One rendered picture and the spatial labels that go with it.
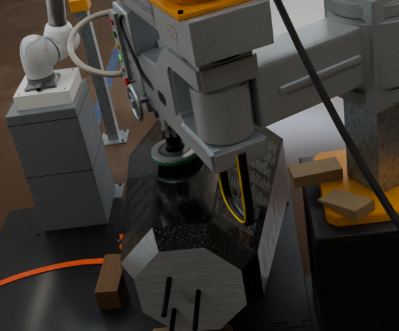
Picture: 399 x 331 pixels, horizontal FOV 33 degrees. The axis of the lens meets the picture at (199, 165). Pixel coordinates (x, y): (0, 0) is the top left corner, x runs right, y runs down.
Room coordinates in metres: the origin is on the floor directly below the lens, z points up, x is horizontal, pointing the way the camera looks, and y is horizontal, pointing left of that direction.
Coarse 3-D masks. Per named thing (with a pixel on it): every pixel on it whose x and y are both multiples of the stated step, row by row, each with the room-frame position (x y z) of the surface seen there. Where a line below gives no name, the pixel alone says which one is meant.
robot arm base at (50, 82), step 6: (54, 72) 3.61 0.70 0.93; (48, 78) 3.55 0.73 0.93; (54, 78) 3.58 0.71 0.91; (30, 84) 3.55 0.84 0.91; (36, 84) 3.52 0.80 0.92; (42, 84) 3.52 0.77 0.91; (48, 84) 3.53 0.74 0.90; (54, 84) 3.53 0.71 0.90; (24, 90) 3.53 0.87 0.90; (30, 90) 3.52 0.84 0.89
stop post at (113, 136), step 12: (72, 0) 4.47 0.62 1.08; (84, 0) 4.45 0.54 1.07; (72, 12) 4.46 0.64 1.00; (84, 12) 4.47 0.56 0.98; (84, 36) 4.47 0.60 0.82; (84, 48) 4.48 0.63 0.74; (96, 48) 4.48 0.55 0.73; (96, 60) 4.47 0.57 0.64; (96, 84) 4.48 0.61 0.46; (108, 96) 4.49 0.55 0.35; (108, 108) 4.47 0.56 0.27; (108, 120) 4.47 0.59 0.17; (108, 132) 4.47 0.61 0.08; (120, 132) 4.57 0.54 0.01; (108, 144) 4.42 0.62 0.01
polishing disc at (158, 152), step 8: (160, 144) 2.63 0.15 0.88; (152, 152) 2.58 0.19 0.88; (160, 152) 2.56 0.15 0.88; (168, 152) 2.55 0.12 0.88; (176, 152) 2.54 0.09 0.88; (184, 152) 2.53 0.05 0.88; (192, 152) 2.51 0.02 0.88; (160, 160) 2.50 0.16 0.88; (168, 160) 2.48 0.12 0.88; (176, 160) 2.48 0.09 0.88
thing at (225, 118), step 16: (192, 96) 1.92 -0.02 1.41; (208, 96) 1.87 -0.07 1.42; (224, 96) 1.86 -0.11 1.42; (240, 96) 1.88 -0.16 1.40; (208, 112) 1.87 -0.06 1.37; (224, 112) 1.86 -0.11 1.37; (240, 112) 1.87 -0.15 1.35; (208, 128) 1.88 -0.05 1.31; (224, 128) 1.86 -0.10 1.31; (240, 128) 1.87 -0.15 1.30; (224, 144) 1.87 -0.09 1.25
